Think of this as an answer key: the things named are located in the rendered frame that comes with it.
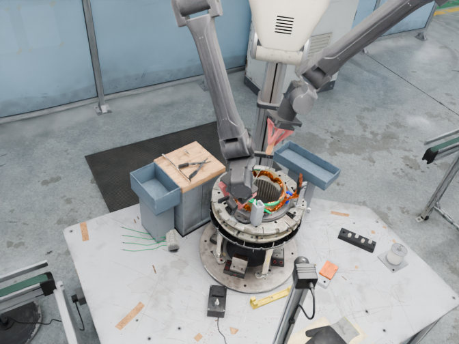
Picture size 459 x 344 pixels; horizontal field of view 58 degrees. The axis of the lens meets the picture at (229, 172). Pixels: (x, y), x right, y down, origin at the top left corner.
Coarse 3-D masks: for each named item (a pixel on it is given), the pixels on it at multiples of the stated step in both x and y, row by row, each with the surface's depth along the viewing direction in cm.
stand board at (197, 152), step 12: (192, 144) 165; (168, 156) 158; (180, 156) 159; (192, 156) 159; (204, 156) 160; (168, 168) 154; (192, 168) 155; (204, 168) 155; (216, 168) 156; (180, 180) 149; (192, 180) 150; (204, 180) 152
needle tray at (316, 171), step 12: (288, 144) 172; (276, 156) 166; (288, 156) 170; (300, 156) 171; (312, 156) 167; (288, 168) 165; (300, 168) 160; (312, 168) 166; (324, 168) 166; (336, 168) 162; (312, 180) 159; (324, 180) 161; (312, 192) 174
